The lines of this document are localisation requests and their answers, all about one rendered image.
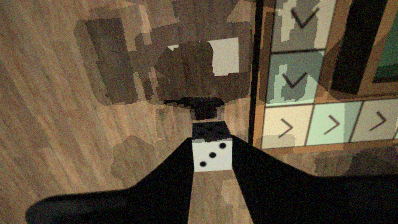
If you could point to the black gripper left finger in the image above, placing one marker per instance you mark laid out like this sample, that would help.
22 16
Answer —
161 197

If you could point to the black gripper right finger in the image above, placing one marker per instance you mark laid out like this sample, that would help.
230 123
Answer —
278 193

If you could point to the white die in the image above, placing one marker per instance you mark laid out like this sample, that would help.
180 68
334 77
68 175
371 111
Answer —
212 146

